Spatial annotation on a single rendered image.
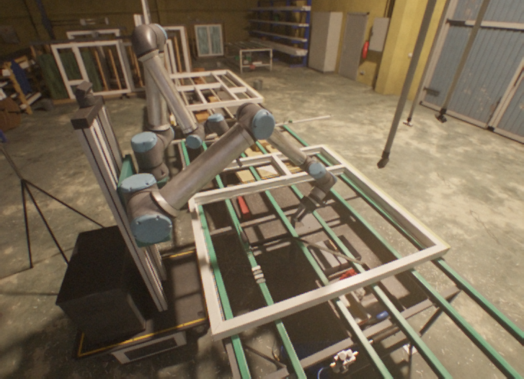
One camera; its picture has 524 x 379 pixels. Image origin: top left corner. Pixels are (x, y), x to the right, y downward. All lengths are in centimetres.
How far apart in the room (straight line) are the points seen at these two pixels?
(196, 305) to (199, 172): 129
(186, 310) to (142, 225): 117
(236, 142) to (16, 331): 256
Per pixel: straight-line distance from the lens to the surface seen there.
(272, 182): 208
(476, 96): 748
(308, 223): 184
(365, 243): 219
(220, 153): 102
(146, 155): 162
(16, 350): 295
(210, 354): 228
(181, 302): 214
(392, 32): 864
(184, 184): 103
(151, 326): 212
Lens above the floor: 212
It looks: 35 degrees down
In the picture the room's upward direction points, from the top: straight up
